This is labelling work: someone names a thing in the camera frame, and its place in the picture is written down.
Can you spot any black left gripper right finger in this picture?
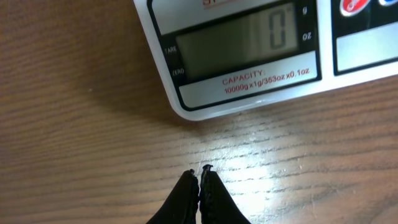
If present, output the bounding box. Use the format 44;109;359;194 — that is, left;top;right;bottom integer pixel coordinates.
199;164;250;224

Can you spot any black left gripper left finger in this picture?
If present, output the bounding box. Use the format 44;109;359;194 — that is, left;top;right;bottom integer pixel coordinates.
147;169;199;224

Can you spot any white digital kitchen scale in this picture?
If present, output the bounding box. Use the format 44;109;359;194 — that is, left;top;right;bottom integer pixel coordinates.
134;0;397;121

